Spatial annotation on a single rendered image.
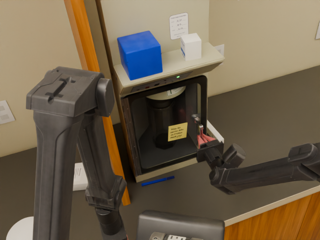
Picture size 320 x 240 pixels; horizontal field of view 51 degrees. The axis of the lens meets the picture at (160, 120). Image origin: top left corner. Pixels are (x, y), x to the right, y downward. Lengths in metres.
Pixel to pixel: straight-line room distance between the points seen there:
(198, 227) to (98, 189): 0.47
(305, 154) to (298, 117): 0.95
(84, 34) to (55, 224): 0.49
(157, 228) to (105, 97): 0.26
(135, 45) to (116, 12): 0.11
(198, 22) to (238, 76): 0.85
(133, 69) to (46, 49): 0.61
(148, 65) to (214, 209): 0.64
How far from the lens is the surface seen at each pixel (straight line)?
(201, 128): 1.24
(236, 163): 1.13
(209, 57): 1.04
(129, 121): 1.17
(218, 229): 0.37
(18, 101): 1.59
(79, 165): 1.49
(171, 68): 0.99
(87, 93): 0.52
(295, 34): 1.96
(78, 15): 0.86
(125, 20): 0.99
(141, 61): 0.93
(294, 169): 0.85
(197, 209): 1.32
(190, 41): 1.00
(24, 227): 1.24
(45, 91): 0.52
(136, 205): 1.35
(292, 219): 1.66
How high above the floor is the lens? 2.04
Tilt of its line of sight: 41 degrees down
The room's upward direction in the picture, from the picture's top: 6 degrees counter-clockwise
